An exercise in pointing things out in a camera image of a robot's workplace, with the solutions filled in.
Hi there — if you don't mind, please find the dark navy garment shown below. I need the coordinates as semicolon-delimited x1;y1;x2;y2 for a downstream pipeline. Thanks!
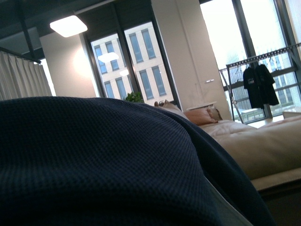
0;97;275;226

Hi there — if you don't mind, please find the metal clothes rack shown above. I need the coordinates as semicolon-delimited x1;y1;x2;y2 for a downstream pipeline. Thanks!
219;43;301;123

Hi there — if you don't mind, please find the green potted plant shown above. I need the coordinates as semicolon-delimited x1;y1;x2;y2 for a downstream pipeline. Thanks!
124;92;144;103

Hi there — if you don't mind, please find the orange pillow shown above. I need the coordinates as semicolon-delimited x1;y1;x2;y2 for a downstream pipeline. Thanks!
184;108;218;126

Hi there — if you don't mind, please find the beige pillow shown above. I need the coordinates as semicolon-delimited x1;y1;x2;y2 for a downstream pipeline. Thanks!
207;106;223;121

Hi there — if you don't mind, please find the black hanging t-shirt left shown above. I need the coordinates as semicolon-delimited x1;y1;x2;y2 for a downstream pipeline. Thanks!
243;67;261;108

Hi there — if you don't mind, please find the black hanging t-shirt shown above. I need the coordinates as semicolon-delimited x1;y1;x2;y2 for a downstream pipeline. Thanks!
243;67;261;108
255;65;279;105

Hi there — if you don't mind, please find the square ceiling light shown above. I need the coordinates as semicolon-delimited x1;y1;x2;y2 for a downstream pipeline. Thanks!
50;15;87;38

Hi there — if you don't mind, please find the black hanging t-shirt right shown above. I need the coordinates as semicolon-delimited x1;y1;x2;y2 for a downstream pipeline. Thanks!
255;65;279;105

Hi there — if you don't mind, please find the beige bed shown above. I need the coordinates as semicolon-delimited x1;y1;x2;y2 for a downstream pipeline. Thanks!
201;116;301;191

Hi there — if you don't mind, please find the white curtain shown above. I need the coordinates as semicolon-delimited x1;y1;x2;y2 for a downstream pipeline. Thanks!
0;51;52;101

